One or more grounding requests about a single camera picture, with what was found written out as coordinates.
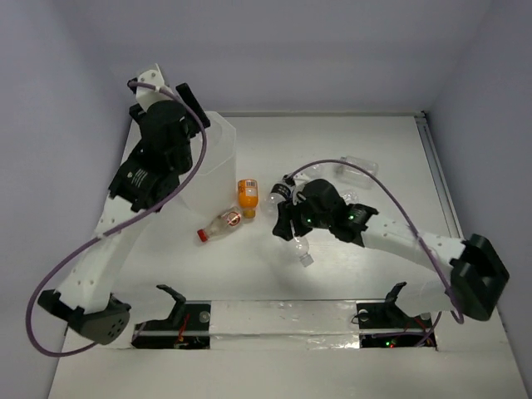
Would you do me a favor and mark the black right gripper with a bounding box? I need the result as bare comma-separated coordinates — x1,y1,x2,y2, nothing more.
272,192,333,241

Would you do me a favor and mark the black label small bottle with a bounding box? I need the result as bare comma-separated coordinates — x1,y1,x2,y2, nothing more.
266,175,296,205

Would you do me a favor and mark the clear bottle white cap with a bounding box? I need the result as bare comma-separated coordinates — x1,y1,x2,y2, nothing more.
289,237,313,267

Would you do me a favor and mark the orange juice bottle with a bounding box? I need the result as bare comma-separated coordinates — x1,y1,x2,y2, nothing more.
237,179,259,219

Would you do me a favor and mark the clear bottle red cap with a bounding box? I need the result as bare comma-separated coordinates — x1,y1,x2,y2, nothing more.
197,207,243,243

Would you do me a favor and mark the clear bottle blue cap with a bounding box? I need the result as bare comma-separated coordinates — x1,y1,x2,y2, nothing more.
339,190,359,204

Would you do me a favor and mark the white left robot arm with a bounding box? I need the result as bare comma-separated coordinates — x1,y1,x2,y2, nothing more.
25,64,210,346

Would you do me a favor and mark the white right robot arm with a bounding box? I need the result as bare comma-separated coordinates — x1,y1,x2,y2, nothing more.
273,179,510,326

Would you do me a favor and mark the white translucent bin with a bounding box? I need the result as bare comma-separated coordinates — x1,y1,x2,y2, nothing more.
179,111,237,218

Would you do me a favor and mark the clear plastic jar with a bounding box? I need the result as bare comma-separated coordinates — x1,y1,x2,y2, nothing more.
335,155,379,190

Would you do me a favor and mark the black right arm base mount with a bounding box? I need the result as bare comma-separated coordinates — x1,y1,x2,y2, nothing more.
350,282,437,349

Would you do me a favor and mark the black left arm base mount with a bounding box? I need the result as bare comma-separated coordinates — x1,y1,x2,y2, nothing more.
131,284,211,350

